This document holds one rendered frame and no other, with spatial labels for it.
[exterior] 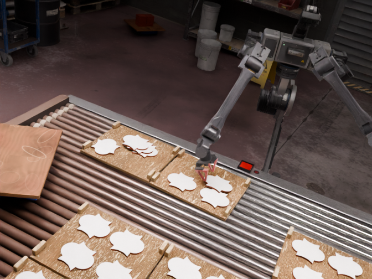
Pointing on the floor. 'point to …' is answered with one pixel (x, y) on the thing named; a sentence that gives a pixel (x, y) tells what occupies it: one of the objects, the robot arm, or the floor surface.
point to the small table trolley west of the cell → (5, 58)
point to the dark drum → (49, 24)
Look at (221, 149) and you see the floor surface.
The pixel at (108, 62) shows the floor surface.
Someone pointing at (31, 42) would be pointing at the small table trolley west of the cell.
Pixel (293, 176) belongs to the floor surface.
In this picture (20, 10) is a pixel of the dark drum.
